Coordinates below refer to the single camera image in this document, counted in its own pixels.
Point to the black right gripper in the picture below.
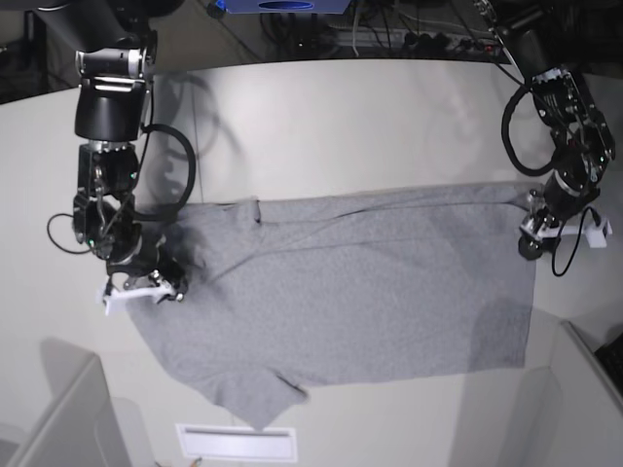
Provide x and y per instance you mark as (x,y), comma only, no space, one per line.
(149,264)

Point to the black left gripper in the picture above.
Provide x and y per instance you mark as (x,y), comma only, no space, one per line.
(548,210)

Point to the grey T-shirt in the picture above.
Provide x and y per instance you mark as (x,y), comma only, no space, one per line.
(287,295)

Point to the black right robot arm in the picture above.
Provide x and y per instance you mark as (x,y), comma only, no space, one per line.
(116,51)

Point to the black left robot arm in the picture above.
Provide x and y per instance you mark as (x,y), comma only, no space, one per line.
(538,38)

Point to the black keyboard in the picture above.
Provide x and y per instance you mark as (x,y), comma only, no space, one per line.
(610,357)

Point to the white side desk right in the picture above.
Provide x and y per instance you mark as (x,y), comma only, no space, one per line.
(574,362)

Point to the blue box under table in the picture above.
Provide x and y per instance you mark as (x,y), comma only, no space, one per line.
(244,7)

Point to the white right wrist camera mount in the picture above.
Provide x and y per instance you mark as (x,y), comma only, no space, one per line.
(114,299)

